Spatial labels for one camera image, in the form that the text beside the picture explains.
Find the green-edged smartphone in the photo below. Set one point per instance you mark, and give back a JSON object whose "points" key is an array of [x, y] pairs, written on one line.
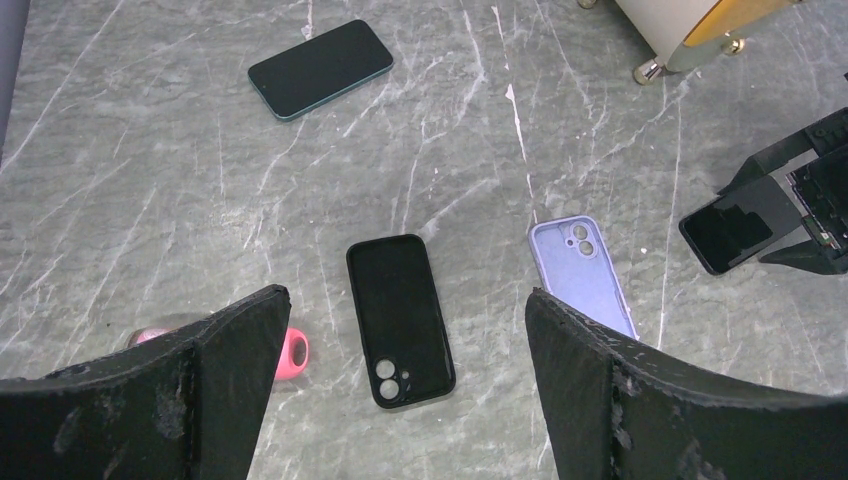
{"points": [[311, 74]]}

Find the pink ring toy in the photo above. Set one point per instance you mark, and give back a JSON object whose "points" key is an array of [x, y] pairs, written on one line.
{"points": [[293, 359]]}

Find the black smartphone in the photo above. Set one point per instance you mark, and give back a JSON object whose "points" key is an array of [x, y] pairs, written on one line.
{"points": [[725, 233]]}

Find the round beige drawer cabinet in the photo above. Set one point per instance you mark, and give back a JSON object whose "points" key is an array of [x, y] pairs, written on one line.
{"points": [[685, 34]]}

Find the black phone case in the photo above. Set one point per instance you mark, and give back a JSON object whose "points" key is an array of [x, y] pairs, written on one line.
{"points": [[402, 329]]}

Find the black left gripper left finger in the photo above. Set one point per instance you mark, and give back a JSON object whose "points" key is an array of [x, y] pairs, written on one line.
{"points": [[188, 404]]}

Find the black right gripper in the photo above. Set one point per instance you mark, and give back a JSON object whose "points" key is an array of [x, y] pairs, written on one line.
{"points": [[820, 185]]}

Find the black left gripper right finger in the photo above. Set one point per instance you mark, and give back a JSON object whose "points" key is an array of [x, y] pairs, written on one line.
{"points": [[616, 408]]}

